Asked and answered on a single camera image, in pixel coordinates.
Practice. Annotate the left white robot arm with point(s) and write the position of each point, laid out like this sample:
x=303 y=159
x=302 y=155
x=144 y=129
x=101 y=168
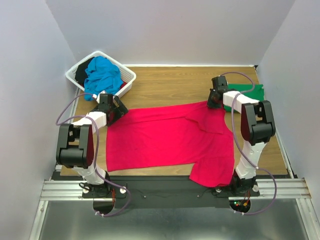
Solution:
x=79 y=137

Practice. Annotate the pink red t shirt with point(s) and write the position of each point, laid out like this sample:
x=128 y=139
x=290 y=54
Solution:
x=174 y=135

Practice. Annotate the blue t shirt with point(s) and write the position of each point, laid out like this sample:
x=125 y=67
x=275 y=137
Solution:
x=102 y=75

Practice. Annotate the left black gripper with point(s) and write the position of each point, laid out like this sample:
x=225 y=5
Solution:
x=120 y=111

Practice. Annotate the white plastic laundry basket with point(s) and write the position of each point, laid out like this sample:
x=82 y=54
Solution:
x=127 y=75

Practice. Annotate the red garment in basket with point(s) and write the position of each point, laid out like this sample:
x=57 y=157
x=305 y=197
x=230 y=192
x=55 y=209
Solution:
x=123 y=85

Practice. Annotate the folded green t shirt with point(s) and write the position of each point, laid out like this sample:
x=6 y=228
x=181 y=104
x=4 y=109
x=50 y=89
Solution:
x=258 y=93

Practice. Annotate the black garment in basket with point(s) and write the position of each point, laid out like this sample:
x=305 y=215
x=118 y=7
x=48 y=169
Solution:
x=80 y=74

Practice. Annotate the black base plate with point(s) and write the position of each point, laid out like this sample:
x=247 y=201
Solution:
x=151 y=192

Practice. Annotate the aluminium frame rail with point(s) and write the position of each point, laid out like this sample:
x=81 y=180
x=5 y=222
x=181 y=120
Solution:
x=61 y=188

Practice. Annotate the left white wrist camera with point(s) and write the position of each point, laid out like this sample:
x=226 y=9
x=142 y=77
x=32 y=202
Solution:
x=96 y=96

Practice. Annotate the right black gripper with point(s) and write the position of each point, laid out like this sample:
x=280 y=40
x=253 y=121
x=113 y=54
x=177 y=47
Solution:
x=213 y=100

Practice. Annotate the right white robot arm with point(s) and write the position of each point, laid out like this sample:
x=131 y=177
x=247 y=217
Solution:
x=257 y=126

